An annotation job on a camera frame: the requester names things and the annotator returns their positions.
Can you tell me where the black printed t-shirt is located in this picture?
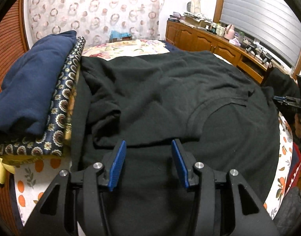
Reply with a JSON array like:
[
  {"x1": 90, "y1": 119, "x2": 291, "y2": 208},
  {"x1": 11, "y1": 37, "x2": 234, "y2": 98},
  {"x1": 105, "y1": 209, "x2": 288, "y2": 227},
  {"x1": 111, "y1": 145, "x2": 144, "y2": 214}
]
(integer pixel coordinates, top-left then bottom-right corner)
[{"x1": 72, "y1": 51, "x2": 280, "y2": 235}]

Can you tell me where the orange fruit print sheet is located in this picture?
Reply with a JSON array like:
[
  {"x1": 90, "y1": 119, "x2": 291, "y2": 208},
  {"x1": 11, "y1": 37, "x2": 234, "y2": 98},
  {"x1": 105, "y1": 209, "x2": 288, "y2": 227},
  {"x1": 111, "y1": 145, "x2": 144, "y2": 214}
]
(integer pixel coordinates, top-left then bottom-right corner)
[{"x1": 14, "y1": 113, "x2": 294, "y2": 225}]

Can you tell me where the red box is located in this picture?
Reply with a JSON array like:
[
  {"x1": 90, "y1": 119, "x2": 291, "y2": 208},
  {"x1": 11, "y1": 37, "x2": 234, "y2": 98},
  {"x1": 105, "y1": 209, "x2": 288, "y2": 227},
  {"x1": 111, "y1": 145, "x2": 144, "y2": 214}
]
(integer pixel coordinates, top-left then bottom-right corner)
[{"x1": 284, "y1": 143, "x2": 301, "y2": 196}]

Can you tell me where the wooden sideboard cabinet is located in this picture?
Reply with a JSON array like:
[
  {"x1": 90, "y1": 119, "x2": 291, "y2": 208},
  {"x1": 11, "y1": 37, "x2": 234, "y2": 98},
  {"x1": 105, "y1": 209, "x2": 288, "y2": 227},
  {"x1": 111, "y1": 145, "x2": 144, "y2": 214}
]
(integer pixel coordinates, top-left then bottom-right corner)
[{"x1": 165, "y1": 20, "x2": 267, "y2": 84}]

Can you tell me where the dark patterned folded cloth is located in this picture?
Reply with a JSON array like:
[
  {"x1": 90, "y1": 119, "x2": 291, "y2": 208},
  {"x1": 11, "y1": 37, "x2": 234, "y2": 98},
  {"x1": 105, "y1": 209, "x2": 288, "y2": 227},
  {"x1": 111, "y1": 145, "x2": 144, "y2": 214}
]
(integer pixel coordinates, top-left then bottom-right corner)
[{"x1": 0, "y1": 37, "x2": 86, "y2": 160}]

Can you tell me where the yellow plush toy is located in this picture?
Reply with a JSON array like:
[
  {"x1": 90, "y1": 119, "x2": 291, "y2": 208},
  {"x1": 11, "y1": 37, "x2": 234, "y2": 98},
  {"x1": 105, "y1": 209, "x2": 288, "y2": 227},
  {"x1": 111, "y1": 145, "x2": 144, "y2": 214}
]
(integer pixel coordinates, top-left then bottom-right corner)
[{"x1": 0, "y1": 158, "x2": 15, "y2": 185}]

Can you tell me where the pink kettle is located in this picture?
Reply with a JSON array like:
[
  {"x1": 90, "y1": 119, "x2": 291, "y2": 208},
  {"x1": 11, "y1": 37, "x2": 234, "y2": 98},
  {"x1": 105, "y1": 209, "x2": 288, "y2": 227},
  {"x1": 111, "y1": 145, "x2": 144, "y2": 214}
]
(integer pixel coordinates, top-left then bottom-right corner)
[{"x1": 224, "y1": 24, "x2": 235, "y2": 40}]

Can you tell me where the white window blind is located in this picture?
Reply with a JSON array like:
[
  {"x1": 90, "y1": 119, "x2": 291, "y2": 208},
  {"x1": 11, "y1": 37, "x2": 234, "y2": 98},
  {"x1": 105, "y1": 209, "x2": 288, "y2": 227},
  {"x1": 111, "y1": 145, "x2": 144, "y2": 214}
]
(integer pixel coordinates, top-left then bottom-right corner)
[{"x1": 220, "y1": 0, "x2": 301, "y2": 66}]

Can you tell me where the navy blue folded garment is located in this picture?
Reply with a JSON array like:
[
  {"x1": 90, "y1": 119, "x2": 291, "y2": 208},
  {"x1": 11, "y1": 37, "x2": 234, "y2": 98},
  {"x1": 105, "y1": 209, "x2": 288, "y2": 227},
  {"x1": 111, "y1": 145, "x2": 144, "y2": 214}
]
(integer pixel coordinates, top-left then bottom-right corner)
[{"x1": 0, "y1": 30, "x2": 76, "y2": 140}]

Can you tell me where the clutter pile on sideboard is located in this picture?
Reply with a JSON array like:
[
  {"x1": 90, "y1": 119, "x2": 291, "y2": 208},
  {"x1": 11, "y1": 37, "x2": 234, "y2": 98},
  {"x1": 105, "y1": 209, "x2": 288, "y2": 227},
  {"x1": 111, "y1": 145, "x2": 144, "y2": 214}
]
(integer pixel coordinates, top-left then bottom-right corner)
[{"x1": 168, "y1": 12, "x2": 212, "y2": 28}]

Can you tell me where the floral bed cover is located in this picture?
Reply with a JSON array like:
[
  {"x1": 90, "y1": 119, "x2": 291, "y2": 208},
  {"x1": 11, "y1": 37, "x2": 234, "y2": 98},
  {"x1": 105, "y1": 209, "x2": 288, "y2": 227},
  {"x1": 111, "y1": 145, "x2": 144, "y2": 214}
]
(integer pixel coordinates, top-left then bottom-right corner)
[{"x1": 82, "y1": 40, "x2": 169, "y2": 61}]

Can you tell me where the cardboard box with blue cloth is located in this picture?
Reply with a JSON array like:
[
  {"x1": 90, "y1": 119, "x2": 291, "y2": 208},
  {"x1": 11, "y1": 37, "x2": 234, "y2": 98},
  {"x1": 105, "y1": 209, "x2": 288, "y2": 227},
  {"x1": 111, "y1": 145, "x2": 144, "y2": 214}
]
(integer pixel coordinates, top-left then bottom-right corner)
[{"x1": 109, "y1": 30, "x2": 132, "y2": 43}]

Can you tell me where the brown slatted wardrobe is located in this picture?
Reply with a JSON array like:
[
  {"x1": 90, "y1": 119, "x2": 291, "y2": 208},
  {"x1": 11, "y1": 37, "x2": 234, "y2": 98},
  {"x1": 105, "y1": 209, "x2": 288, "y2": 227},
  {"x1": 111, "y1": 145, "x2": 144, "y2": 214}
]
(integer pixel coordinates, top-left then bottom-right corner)
[{"x1": 0, "y1": 0, "x2": 29, "y2": 235}]

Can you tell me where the circle patterned curtain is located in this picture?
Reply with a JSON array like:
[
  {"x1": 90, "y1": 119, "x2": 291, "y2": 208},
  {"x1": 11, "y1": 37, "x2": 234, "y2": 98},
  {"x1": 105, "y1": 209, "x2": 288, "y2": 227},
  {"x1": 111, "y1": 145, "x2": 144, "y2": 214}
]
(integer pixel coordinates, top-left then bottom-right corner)
[{"x1": 26, "y1": 0, "x2": 165, "y2": 46}]

